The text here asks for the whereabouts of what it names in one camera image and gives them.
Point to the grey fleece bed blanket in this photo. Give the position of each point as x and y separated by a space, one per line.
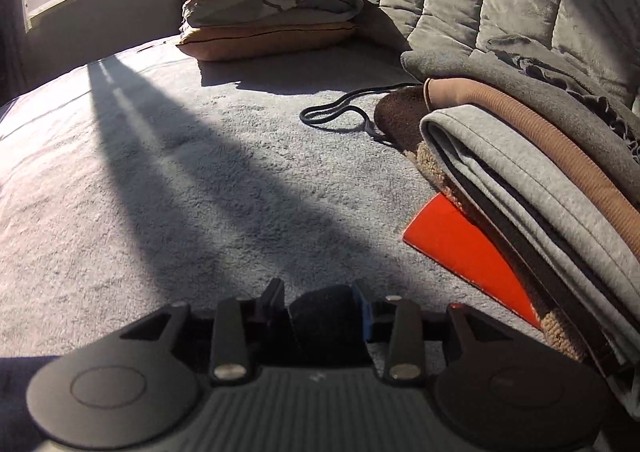
175 182

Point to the red flat board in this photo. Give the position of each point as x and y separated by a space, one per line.
460 247

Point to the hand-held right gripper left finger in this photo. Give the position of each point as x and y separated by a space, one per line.
274 302

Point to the brown folded garment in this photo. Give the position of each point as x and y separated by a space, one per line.
550 132

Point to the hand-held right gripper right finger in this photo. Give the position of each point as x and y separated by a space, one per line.
362 312

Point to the tan knitted garment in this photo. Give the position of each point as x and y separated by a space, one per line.
565 332

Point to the light grey folded garment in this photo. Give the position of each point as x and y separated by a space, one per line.
525 182

